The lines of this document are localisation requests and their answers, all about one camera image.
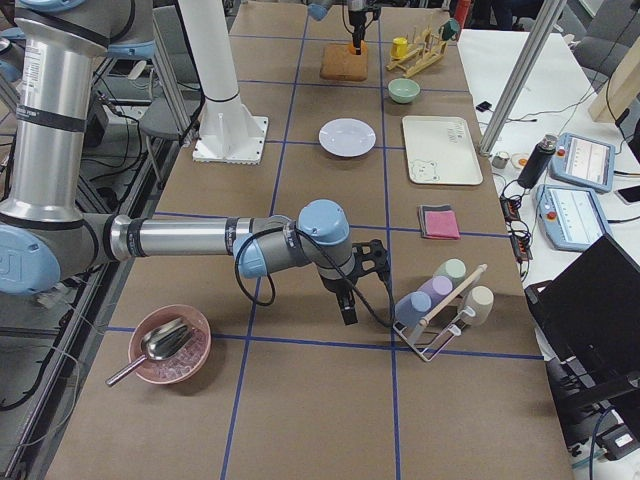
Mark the wooden dish rack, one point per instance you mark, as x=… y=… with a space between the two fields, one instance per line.
x=425 y=49

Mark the beige cup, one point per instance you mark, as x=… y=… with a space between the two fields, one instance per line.
x=480 y=299

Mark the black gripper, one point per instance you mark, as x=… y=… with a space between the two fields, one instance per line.
x=340 y=291

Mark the green bowl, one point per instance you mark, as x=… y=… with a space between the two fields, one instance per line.
x=403 y=90

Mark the metal scoop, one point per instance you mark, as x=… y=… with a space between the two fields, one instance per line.
x=157 y=345

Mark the small metal can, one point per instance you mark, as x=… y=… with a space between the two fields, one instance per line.
x=500 y=160

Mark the upper teach pendant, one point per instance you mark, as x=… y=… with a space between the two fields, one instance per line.
x=583 y=162

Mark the purple cup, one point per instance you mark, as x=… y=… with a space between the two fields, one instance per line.
x=437 y=288

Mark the pink sponge cloth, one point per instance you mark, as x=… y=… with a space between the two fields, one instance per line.
x=441 y=225

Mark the lower teach pendant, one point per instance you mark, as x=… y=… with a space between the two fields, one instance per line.
x=572 y=217

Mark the teach pendant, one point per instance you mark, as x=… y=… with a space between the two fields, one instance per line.
x=583 y=162
x=572 y=217

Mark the dark green cup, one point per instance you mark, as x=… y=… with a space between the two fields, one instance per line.
x=449 y=30

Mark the black laptop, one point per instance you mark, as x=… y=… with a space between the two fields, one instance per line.
x=589 y=314

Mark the white round plate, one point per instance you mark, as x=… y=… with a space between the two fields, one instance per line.
x=347 y=137

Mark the aluminium frame post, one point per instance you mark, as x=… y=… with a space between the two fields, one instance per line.
x=550 y=12

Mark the black thermos bottle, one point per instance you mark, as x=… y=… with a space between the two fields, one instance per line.
x=538 y=161

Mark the cream bear tray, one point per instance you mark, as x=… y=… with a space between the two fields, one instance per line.
x=440 y=151

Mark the orange fruit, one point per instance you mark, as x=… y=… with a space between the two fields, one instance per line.
x=354 y=51

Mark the wood grain tray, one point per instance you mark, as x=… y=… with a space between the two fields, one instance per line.
x=339 y=65

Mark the blue cup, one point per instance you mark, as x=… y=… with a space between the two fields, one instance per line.
x=412 y=307

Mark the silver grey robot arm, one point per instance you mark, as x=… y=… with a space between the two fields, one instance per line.
x=45 y=238

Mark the grey cloth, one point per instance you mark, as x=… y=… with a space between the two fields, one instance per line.
x=424 y=208

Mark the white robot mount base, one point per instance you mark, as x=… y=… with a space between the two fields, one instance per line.
x=228 y=131

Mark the yellow cup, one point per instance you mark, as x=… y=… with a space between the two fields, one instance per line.
x=399 y=47

